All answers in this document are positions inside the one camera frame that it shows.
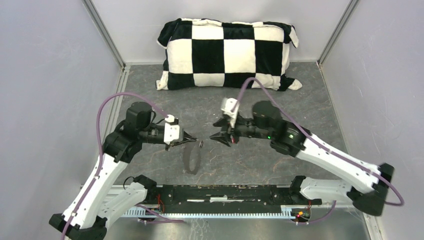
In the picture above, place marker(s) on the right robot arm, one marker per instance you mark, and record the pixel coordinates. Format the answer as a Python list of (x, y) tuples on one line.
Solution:
[(362, 184)]

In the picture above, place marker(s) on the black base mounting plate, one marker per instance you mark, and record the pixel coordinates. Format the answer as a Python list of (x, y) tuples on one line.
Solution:
[(225, 199)]

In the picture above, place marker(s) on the black and white checkered pillow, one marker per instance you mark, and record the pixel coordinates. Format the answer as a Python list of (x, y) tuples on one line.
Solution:
[(211, 53)]

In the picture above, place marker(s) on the white slotted cable duct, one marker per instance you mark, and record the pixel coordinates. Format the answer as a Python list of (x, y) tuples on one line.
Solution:
[(282, 213)]

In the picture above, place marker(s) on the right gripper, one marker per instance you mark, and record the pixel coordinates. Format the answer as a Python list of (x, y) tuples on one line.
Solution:
[(226, 129)]

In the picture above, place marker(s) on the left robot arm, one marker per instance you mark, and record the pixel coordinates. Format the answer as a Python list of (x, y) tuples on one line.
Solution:
[(89, 217)]

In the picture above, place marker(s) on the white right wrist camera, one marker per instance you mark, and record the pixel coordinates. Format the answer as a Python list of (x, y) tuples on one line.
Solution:
[(229, 108)]

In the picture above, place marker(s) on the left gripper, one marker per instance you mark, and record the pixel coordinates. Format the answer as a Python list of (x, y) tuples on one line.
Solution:
[(185, 136)]

